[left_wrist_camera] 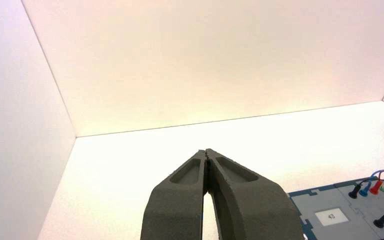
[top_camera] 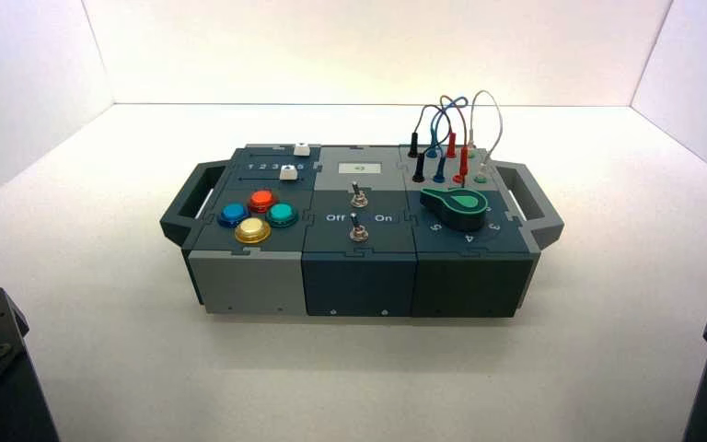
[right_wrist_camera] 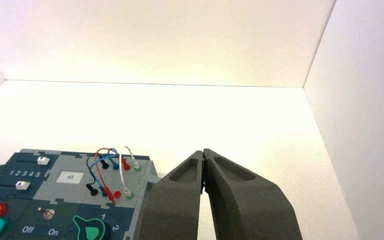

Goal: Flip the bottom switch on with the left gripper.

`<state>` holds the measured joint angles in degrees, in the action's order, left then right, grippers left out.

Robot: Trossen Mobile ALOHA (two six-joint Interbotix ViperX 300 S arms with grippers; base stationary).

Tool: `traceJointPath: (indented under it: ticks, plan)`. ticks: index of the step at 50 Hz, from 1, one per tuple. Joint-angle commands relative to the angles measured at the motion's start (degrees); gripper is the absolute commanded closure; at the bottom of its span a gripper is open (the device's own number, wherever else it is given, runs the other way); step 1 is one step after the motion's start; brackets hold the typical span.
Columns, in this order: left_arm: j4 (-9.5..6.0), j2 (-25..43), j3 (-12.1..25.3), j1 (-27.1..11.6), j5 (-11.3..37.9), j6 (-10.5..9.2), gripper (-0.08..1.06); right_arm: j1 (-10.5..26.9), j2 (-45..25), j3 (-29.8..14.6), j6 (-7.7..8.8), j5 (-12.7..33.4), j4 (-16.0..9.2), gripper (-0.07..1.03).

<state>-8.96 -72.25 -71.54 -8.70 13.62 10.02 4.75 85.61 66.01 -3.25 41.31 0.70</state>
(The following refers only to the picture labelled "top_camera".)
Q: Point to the small number display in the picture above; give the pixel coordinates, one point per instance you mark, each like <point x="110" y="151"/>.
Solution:
<point x="360" y="168"/>

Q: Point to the metal toggle switch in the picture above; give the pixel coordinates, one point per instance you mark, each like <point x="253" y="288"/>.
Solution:
<point x="359" y="232"/>
<point x="359" y="198"/>

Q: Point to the green rotary knob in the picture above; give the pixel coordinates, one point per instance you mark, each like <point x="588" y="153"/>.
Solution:
<point x="460" y="211"/>

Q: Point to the green push button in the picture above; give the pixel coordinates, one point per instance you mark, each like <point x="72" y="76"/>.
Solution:
<point x="281" y="214"/>

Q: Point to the blue push button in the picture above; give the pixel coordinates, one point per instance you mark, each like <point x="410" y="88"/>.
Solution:
<point x="233" y="213"/>

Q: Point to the yellow push button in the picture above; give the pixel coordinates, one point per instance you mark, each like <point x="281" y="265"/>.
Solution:
<point x="252" y="230"/>

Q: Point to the white slider knob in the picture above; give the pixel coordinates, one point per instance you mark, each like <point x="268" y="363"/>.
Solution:
<point x="287" y="173"/>
<point x="301" y="150"/>

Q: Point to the red push button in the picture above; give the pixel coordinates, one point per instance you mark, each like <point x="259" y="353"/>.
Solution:
<point x="262" y="199"/>

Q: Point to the grey and teal control box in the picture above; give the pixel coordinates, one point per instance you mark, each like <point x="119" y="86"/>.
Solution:
<point x="359" y="287"/>

